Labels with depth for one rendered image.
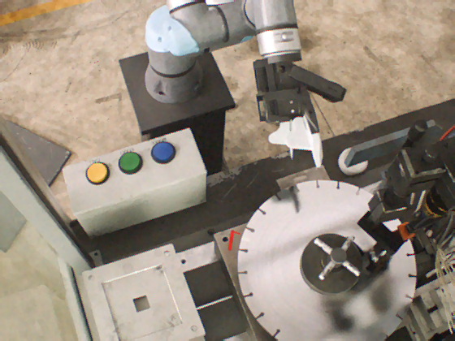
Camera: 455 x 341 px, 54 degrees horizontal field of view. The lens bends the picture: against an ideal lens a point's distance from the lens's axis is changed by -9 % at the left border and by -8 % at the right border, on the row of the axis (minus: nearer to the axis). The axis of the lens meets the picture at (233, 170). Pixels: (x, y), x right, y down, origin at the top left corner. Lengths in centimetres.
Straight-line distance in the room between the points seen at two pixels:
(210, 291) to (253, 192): 25
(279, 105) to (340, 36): 169
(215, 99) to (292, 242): 51
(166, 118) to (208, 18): 38
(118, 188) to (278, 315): 39
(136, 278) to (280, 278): 26
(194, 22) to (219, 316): 59
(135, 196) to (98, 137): 116
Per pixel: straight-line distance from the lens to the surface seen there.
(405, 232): 90
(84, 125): 214
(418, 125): 62
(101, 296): 89
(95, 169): 97
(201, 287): 102
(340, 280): 84
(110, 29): 247
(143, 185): 95
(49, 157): 207
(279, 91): 82
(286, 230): 86
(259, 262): 84
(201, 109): 121
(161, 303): 87
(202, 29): 90
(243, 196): 110
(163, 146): 97
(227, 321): 101
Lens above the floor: 175
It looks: 63 degrees down
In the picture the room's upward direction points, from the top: 7 degrees clockwise
